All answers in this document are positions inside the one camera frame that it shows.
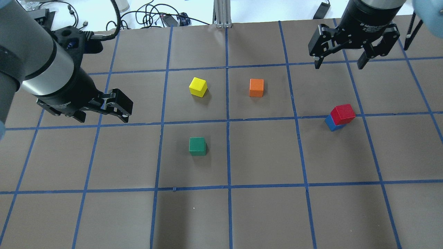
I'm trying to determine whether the green wooden block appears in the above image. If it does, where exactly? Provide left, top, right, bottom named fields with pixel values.
left=189, top=137, right=206, bottom=156

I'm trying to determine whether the red wooden block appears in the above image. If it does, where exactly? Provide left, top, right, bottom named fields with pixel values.
left=330, top=104, right=356, bottom=126

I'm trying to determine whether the orange wooden block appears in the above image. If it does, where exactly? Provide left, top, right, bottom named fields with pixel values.
left=249, top=79, right=264, bottom=98

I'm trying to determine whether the yellow wooden block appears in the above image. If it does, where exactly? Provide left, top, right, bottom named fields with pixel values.
left=189, top=77, right=208, bottom=98

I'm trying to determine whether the blue wooden block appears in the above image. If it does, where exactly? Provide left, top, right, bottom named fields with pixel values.
left=325, top=115, right=346, bottom=132

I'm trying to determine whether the aluminium frame post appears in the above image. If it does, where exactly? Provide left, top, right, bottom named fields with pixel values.
left=213, top=0, right=232, bottom=28

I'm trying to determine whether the black power adapter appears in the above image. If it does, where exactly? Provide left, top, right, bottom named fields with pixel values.
left=160, top=15, right=179, bottom=27

